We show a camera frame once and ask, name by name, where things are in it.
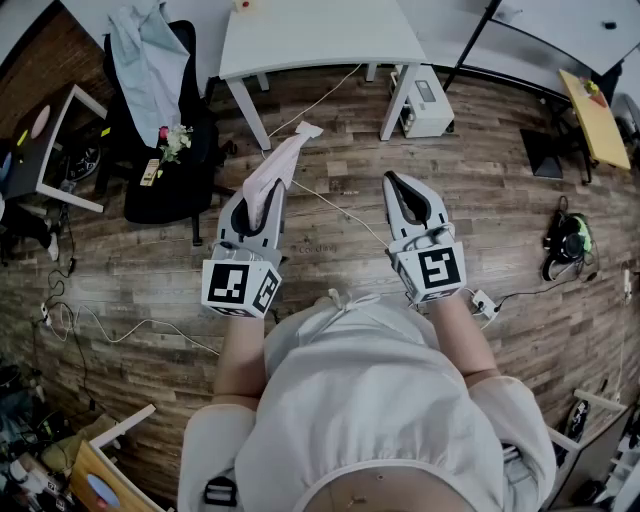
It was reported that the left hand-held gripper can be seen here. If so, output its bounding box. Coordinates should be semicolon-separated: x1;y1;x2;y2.
200;177;288;319

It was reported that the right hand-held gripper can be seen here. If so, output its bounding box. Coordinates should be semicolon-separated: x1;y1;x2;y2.
382;170;468;306

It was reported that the pink calculator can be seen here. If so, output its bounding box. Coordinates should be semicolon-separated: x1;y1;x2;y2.
242;121;325;232

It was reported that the person's left forearm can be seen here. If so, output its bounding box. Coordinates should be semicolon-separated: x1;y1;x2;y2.
213;310;267;401

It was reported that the person's right forearm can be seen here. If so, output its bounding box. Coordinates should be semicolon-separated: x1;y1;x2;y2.
428;293;501;380

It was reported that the black office chair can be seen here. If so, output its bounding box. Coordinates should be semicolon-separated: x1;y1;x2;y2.
94;19;237;247

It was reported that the flower bouquet with pink rose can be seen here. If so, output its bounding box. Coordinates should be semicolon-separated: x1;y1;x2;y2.
157;124;195;167

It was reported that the white computer case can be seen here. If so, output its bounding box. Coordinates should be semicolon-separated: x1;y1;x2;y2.
388;64;456;140

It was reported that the yellow rectangular device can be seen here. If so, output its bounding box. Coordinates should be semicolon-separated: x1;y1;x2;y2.
139;158;162;188

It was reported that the white power strip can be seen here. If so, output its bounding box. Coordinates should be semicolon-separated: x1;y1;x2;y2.
470;288;500;317

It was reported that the black monitor stand base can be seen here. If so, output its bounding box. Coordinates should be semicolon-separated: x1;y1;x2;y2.
519;128;566;180

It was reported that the black and green backpack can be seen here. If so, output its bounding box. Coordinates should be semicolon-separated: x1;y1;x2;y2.
541;195;600;283

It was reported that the light blue shirt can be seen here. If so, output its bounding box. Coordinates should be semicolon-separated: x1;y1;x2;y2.
106;0;192;149

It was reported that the person's white top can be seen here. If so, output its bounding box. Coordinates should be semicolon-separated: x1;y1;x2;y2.
177;293;559;512

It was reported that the yellow table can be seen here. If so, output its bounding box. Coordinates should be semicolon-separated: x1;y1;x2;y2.
557;68;633;172

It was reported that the small potted plant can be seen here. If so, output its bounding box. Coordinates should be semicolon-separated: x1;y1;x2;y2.
578;76;610;107

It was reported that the pink oval object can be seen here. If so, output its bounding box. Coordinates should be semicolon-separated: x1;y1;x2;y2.
30;104;53;141

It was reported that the wooden box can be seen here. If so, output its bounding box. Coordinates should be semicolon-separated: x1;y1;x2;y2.
69;439;167;512

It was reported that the blue oval object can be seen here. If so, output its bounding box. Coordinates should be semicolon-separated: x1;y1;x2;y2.
86;473;122;509

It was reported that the long white cable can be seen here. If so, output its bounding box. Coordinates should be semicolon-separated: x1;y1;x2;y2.
259;63;392;251

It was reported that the black cable on power strip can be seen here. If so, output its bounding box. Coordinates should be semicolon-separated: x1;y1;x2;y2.
493;271;597;307

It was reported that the white floor cable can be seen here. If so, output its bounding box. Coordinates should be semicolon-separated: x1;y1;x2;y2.
41;301;222;358

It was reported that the black floor cable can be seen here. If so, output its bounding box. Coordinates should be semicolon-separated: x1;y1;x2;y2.
29;208;97;412

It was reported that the dark side table white frame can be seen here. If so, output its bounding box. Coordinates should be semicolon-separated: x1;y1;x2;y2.
0;83;110;215

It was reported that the black strap buckle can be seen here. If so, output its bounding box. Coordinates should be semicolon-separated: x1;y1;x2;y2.
203;475;239;508

